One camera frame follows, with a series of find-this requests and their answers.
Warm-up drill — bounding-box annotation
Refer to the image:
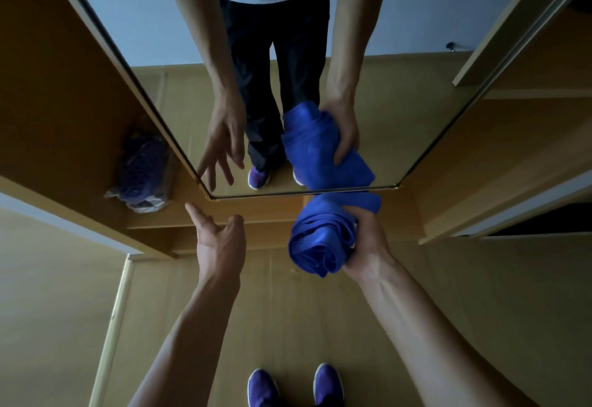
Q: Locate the tall framed mirror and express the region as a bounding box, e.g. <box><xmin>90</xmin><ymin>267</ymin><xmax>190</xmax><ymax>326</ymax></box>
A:
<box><xmin>39</xmin><ymin>0</ymin><xmax>592</xmax><ymax>201</ymax></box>

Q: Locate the blue packet in plastic wrap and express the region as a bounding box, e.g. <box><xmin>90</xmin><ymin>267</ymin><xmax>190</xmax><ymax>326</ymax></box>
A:
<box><xmin>104</xmin><ymin>126</ymin><xmax>178</xmax><ymax>214</ymax></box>

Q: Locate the person's purple shoe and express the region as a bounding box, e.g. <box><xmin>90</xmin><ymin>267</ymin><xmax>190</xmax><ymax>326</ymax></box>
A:
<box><xmin>246</xmin><ymin>368</ymin><xmax>281</xmax><ymax>407</ymax></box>
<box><xmin>313</xmin><ymin>363</ymin><xmax>346</xmax><ymax>407</ymax></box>

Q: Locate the person's left hand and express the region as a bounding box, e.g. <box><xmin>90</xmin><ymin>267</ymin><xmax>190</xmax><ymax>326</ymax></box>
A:
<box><xmin>184</xmin><ymin>201</ymin><xmax>247</xmax><ymax>288</ymax></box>

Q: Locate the person's left forearm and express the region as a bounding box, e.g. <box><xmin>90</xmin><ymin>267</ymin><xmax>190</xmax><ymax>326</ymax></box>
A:
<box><xmin>127</xmin><ymin>277</ymin><xmax>242</xmax><ymax>407</ymax></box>

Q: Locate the person's right forearm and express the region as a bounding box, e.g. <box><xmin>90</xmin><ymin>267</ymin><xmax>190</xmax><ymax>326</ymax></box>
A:
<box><xmin>358</xmin><ymin>258</ymin><xmax>540</xmax><ymax>407</ymax></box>

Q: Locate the wooden wardrobe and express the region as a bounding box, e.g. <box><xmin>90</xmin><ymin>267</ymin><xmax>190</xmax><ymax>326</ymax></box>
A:
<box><xmin>0</xmin><ymin>0</ymin><xmax>592</xmax><ymax>260</ymax></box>

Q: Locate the person's purple right shoe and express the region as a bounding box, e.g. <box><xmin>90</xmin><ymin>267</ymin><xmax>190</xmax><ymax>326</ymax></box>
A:
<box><xmin>313</xmin><ymin>363</ymin><xmax>346</xmax><ymax>407</ymax></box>

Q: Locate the person's right hand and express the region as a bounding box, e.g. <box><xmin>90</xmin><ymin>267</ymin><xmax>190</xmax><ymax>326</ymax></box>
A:
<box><xmin>342</xmin><ymin>205</ymin><xmax>397</xmax><ymax>284</ymax></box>

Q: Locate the blue microfibre cloth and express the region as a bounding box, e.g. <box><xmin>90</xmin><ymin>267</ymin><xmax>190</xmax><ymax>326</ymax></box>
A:
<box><xmin>288</xmin><ymin>191</ymin><xmax>382</xmax><ymax>279</ymax></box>

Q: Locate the person's purple left shoe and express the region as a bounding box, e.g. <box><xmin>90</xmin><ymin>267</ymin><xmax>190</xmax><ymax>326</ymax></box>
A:
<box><xmin>246</xmin><ymin>368</ymin><xmax>281</xmax><ymax>407</ymax></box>

